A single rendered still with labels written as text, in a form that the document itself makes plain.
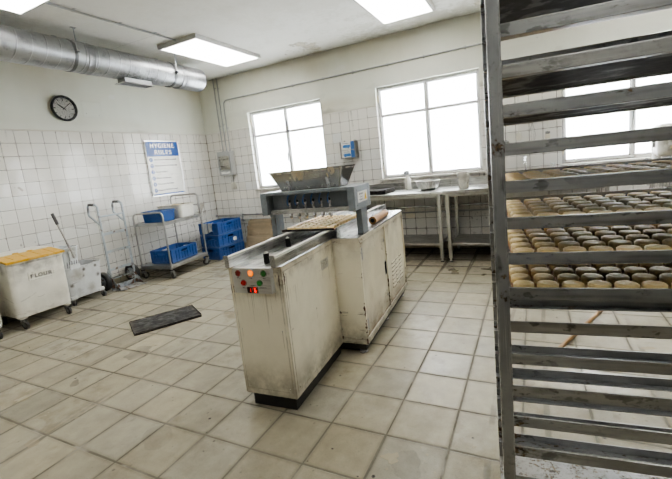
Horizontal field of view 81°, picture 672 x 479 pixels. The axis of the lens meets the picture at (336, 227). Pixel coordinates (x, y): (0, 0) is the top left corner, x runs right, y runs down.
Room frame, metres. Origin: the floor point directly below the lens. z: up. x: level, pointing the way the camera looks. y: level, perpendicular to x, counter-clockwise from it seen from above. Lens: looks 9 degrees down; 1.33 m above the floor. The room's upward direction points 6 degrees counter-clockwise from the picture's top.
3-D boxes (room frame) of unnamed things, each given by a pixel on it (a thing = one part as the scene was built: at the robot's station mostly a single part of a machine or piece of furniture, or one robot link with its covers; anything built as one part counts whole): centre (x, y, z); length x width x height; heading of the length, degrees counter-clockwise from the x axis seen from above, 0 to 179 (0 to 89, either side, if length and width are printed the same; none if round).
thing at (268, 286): (2.02, 0.47, 0.77); 0.24 x 0.04 x 0.14; 67
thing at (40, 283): (4.15, 3.38, 0.38); 0.64 x 0.54 x 0.77; 60
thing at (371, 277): (3.25, -0.06, 0.42); 1.28 x 0.72 x 0.84; 157
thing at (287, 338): (2.35, 0.32, 0.45); 0.70 x 0.34 x 0.90; 157
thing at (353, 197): (2.82, 0.13, 1.01); 0.72 x 0.33 x 0.34; 67
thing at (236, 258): (2.98, 0.21, 0.87); 2.01 x 0.03 x 0.07; 157
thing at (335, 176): (2.82, 0.13, 1.25); 0.56 x 0.29 x 0.14; 67
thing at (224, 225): (6.56, 1.94, 0.50); 0.60 x 0.40 x 0.20; 155
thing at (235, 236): (6.56, 1.94, 0.30); 0.60 x 0.40 x 0.20; 153
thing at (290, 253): (2.86, -0.05, 0.87); 2.01 x 0.03 x 0.07; 157
